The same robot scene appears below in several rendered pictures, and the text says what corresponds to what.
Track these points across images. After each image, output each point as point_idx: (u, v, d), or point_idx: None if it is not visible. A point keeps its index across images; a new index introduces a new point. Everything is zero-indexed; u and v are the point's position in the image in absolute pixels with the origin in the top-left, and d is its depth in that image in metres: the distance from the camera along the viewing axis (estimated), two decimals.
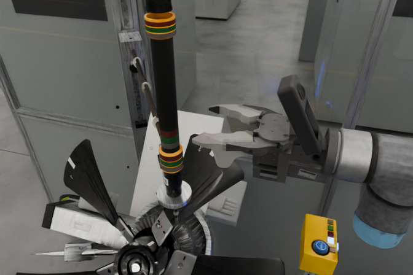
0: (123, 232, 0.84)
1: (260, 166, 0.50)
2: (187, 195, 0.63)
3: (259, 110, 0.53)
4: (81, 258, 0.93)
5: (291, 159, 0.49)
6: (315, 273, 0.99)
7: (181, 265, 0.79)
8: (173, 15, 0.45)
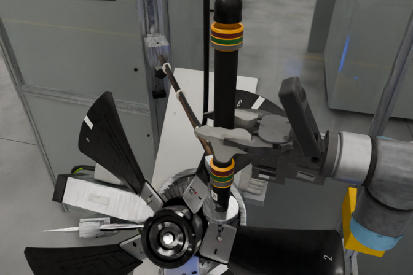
0: (149, 199, 0.72)
1: (259, 167, 0.50)
2: (235, 210, 0.61)
3: (255, 113, 0.52)
4: (99, 233, 0.81)
5: (290, 161, 0.49)
6: (364, 252, 0.87)
7: (220, 236, 0.67)
8: (239, 26, 0.43)
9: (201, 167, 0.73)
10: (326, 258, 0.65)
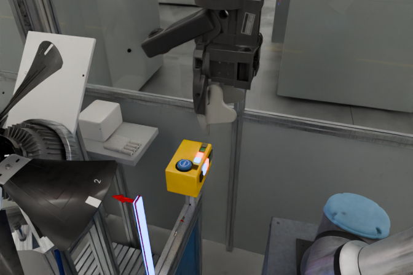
0: None
1: (239, 78, 0.43)
2: None
3: None
4: None
5: (231, 42, 0.41)
6: (182, 194, 0.97)
7: (9, 165, 0.77)
8: None
9: (5, 107, 0.82)
10: (96, 181, 0.75)
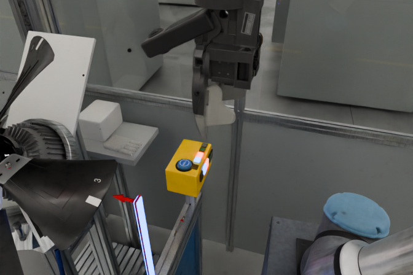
0: None
1: (239, 78, 0.43)
2: None
3: None
4: None
5: (231, 42, 0.41)
6: (182, 193, 0.97)
7: None
8: None
9: (34, 163, 0.78)
10: None
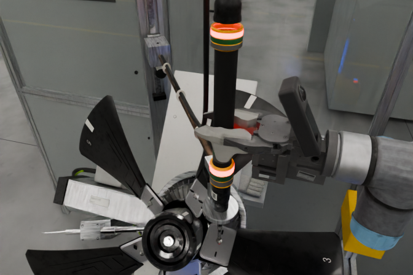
0: (196, 197, 0.70)
1: (260, 167, 0.50)
2: (235, 210, 0.61)
3: (255, 113, 0.52)
4: (99, 236, 0.82)
5: (291, 160, 0.49)
6: (362, 255, 0.88)
7: None
8: (238, 26, 0.43)
9: (245, 237, 0.69)
10: None
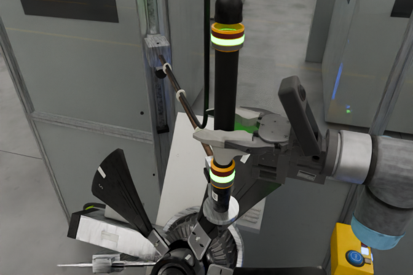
0: (197, 240, 0.79)
1: (260, 167, 0.50)
2: (235, 210, 0.61)
3: (257, 112, 0.52)
4: (110, 269, 0.90)
5: (291, 160, 0.49)
6: None
7: None
8: (239, 26, 0.43)
9: None
10: None
